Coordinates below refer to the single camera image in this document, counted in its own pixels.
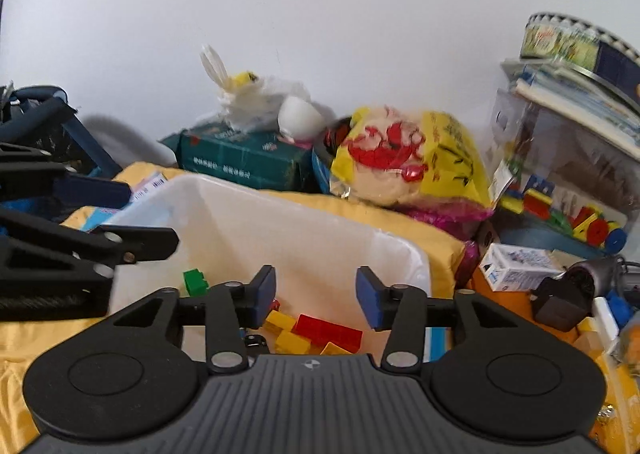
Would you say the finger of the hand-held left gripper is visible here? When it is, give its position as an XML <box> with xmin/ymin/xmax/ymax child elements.
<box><xmin>0</xmin><ymin>143</ymin><xmax>132</xmax><ymax>207</ymax></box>
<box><xmin>0</xmin><ymin>208</ymin><xmax>179</xmax><ymax>285</ymax></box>

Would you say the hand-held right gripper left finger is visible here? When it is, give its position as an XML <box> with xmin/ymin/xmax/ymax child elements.
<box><xmin>106</xmin><ymin>265</ymin><xmax>277</xmax><ymax>376</ymax></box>

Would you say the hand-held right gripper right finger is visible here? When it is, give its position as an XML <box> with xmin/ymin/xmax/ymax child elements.
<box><xmin>356</xmin><ymin>266</ymin><xmax>528</xmax><ymax>376</ymax></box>

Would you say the translucent white plastic bin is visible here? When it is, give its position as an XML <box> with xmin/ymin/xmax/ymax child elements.
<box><xmin>102</xmin><ymin>175</ymin><xmax>453</xmax><ymax>365</ymax></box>

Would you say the yellow cloth covered desktop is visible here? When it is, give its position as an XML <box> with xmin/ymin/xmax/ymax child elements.
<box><xmin>0</xmin><ymin>161</ymin><xmax>468</xmax><ymax>454</ymax></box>

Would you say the light blue booklet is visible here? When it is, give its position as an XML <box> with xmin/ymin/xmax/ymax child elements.
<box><xmin>82</xmin><ymin>172</ymin><xmax>173</xmax><ymax>235</ymax></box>

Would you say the red toy block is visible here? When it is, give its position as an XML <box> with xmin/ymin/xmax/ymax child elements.
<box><xmin>292</xmin><ymin>314</ymin><xmax>363</xmax><ymax>352</ymax></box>

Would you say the green toy block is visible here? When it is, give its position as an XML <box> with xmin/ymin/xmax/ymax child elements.
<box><xmin>182</xmin><ymin>268</ymin><xmax>210</xmax><ymax>297</ymax></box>

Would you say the dark blue basket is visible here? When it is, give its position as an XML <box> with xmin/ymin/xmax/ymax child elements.
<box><xmin>0</xmin><ymin>84</ymin><xmax>123</xmax><ymax>179</ymax></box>

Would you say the shiny pink bag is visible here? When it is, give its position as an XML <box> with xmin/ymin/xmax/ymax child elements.
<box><xmin>395</xmin><ymin>199</ymin><xmax>496</xmax><ymax>285</ymax></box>

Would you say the dark green cardboard box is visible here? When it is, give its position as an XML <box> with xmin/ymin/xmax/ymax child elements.
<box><xmin>160</xmin><ymin>125</ymin><xmax>321</xmax><ymax>193</ymax></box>

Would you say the orange cardboard box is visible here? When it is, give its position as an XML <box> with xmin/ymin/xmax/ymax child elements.
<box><xmin>470</xmin><ymin>266</ymin><xmax>640</xmax><ymax>454</ymax></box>

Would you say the small white blue carton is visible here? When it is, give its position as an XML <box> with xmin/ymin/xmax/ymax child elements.
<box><xmin>479</xmin><ymin>243</ymin><xmax>566</xmax><ymax>292</ymax></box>

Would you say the yellow red plastic bag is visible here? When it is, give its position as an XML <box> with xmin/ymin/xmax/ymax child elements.
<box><xmin>329</xmin><ymin>106</ymin><xmax>493</xmax><ymax>209</ymax></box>

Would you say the white plastic bag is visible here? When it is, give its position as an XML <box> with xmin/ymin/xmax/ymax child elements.
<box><xmin>200</xmin><ymin>44</ymin><xmax>336</xmax><ymax>135</ymax></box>

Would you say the white egg-shaped cup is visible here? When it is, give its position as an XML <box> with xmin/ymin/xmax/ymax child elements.
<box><xmin>277</xmin><ymin>96</ymin><xmax>326</xmax><ymax>139</ymax></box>

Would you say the black power adapter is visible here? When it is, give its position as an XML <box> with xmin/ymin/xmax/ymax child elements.
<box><xmin>530</xmin><ymin>275</ymin><xmax>596</xmax><ymax>332</ymax></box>

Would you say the colourful wooden toy set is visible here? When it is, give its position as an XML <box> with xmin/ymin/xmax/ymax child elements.
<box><xmin>495</xmin><ymin>174</ymin><xmax>628</xmax><ymax>259</ymax></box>

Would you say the grey hair dryer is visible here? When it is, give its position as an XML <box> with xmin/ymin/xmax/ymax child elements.
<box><xmin>562</xmin><ymin>256</ymin><xmax>640</xmax><ymax>309</ymax></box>

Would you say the clear plastic box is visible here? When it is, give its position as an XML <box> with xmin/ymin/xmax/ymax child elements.
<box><xmin>487</xmin><ymin>88</ymin><xmax>640</xmax><ymax>225</ymax></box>

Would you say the white blue toy piece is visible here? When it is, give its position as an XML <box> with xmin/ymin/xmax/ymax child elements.
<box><xmin>592</xmin><ymin>291</ymin><xmax>632</xmax><ymax>342</ymax></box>

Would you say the orange round toy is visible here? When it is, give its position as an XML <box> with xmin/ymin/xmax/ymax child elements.
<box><xmin>617</xmin><ymin>324</ymin><xmax>640</xmax><ymax>380</ymax></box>

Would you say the stack of books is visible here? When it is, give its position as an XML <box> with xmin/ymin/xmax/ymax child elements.
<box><xmin>501</xmin><ymin>58</ymin><xmax>640</xmax><ymax>159</ymax></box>

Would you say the round printed cookie tin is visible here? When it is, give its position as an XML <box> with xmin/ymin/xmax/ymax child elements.
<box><xmin>520</xmin><ymin>11</ymin><xmax>640</xmax><ymax>99</ymax></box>

